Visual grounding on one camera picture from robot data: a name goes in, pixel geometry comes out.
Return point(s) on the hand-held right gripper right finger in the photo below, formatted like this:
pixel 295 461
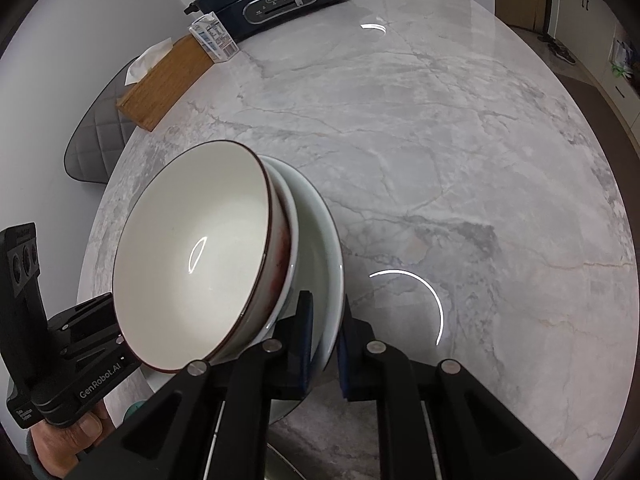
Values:
pixel 345 367

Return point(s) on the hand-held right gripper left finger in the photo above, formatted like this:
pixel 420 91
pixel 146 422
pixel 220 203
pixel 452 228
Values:
pixel 305 352

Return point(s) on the cream bowl with dark rim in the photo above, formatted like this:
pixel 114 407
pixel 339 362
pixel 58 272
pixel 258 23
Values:
pixel 200 240

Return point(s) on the person's left hand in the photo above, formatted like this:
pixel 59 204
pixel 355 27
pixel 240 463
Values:
pixel 70 447

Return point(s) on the grey quilted chair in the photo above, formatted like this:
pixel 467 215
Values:
pixel 95 140

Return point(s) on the wooden tissue box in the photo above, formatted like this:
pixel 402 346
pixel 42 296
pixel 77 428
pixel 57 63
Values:
pixel 165 85

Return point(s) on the white tissue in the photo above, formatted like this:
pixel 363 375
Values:
pixel 147 60

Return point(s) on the white and blue carton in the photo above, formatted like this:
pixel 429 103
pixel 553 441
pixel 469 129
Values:
pixel 215 37

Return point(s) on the dark shoe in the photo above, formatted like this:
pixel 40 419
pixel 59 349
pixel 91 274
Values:
pixel 550 40
pixel 564 54

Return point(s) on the white bag with green print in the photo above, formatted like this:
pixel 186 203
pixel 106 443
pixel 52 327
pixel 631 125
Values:
pixel 624 57

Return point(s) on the white cabinet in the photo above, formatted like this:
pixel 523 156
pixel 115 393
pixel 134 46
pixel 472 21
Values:
pixel 590 25

